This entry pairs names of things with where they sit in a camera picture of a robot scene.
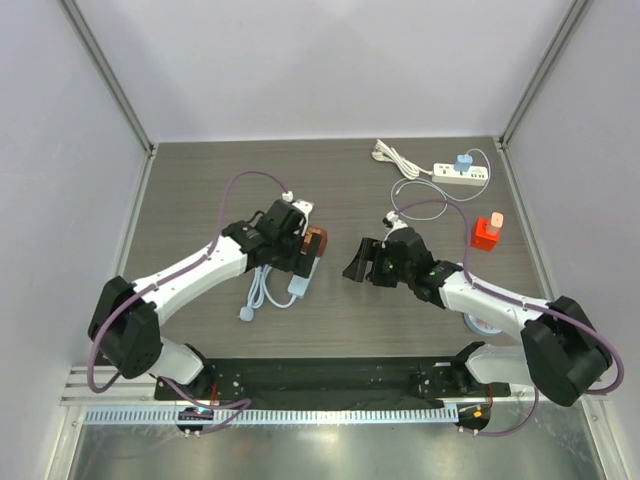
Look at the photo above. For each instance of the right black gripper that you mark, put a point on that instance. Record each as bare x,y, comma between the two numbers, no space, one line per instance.
376,262

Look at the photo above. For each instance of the white slotted cable duct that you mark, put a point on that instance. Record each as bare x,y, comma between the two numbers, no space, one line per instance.
182,415

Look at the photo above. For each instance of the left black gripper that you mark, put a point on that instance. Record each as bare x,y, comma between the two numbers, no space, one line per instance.
300,264

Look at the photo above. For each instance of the red cube socket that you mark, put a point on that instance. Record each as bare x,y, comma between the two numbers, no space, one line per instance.
480,238

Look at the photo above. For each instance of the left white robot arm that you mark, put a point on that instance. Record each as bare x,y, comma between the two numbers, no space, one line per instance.
126,324

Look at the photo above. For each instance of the right aluminium frame post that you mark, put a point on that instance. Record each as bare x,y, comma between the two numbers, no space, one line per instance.
560,40

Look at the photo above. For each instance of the left aluminium frame post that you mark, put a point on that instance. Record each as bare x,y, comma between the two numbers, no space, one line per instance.
102,65

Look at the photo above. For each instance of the pink charger plug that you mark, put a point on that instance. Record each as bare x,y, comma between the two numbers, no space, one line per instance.
495,223

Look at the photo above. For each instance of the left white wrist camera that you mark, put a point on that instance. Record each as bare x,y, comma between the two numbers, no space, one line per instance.
304,207

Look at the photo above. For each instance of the aluminium frame post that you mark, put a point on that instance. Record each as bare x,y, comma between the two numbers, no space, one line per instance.
560,40
102,65

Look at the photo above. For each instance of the white power strip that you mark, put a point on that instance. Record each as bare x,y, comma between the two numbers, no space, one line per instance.
442,173

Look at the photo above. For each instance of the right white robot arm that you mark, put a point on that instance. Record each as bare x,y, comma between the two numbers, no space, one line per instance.
557,351

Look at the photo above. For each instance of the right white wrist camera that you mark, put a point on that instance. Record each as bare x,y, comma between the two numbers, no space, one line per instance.
393,222

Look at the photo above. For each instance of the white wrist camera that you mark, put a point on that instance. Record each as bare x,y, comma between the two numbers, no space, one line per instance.
304,207
393,222

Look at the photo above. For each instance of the light blue charger plug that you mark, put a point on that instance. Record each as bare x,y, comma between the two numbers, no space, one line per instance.
463,163

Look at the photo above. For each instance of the blue power strip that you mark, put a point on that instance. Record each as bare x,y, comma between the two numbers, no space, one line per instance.
260,292

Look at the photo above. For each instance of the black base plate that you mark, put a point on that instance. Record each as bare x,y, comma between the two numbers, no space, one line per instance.
348,384

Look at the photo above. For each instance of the dark red charger plug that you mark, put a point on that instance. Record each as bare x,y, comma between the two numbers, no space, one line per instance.
315,241

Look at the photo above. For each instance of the round blue socket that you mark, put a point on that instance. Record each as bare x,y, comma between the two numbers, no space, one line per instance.
480,327

